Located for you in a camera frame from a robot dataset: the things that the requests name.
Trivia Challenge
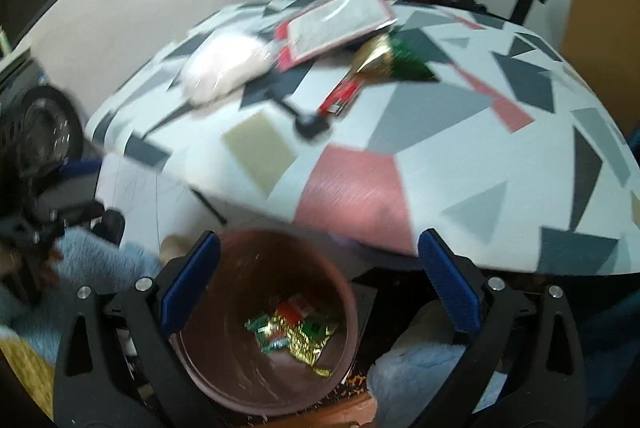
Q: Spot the person's left leg fluffy blue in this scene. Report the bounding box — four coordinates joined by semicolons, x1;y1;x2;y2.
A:
0;228;161;359

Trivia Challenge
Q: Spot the green white snack wrapper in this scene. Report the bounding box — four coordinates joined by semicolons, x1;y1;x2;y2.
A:
244;315;291;354

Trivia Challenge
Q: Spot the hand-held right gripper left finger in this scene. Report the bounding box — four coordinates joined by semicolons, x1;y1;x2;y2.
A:
52;230;223;428

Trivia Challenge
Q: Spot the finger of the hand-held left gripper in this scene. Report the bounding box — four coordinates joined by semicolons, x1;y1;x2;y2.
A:
35;200;107;234
20;158;101;194

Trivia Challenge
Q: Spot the black plastic spork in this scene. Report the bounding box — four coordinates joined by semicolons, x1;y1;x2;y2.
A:
267;90;328;140

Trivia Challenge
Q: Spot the yellow cloth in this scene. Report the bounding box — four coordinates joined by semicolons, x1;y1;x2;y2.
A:
0;338;53;419

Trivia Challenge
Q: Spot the red box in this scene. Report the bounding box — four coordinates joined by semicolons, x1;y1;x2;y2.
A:
317;73;368;118

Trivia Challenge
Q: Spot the pink red package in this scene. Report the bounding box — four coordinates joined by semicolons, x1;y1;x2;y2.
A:
274;0;398;71

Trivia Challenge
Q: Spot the green gold snack packet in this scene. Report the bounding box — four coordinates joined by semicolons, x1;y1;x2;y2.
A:
282;315;341;379

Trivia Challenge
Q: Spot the gold foil bag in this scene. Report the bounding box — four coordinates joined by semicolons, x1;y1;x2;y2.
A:
350;30;441;81

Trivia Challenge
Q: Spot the white plastic bag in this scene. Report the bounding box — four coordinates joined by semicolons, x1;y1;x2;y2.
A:
179;30;273;105

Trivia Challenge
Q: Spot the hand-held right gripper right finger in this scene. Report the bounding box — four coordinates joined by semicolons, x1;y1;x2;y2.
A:
417;228;588;428

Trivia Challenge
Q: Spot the brown plastic bin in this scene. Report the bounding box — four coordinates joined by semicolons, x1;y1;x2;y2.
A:
167;229;358;418

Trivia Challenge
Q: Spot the geometric patterned table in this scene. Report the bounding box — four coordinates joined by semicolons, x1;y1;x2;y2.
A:
85;0;640;279

